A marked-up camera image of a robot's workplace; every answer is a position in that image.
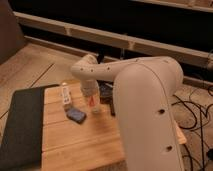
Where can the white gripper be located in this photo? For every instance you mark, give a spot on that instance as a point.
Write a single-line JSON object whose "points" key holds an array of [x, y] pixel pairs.
{"points": [[89, 88]]}

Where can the red pepper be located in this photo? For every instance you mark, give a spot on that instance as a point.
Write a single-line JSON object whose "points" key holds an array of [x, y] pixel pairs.
{"points": [[91, 101]]}

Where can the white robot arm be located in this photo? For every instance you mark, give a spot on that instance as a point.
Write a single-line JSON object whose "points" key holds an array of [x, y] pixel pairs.
{"points": [[142, 93]]}

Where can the white ceramic cup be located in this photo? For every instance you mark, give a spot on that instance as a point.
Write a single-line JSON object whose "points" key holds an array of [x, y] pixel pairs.
{"points": [[95, 106]]}

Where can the dark round bowl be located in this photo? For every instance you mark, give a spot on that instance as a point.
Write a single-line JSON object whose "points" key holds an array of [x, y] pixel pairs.
{"points": [[105, 89]]}

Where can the dark rectangular block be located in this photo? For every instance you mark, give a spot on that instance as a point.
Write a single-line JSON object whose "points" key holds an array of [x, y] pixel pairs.
{"points": [[111, 105]]}

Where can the blue sponge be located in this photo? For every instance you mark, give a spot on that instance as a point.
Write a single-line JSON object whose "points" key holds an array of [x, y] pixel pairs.
{"points": [[76, 115]]}

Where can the white bottle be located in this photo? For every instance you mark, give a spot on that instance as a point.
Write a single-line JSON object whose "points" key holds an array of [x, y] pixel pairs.
{"points": [[66, 98]]}

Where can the wooden board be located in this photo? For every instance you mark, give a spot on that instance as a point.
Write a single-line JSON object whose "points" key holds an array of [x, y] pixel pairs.
{"points": [[68, 146]]}

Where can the dark grey mat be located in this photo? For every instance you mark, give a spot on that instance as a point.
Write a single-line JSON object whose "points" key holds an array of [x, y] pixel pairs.
{"points": [[22, 139]]}

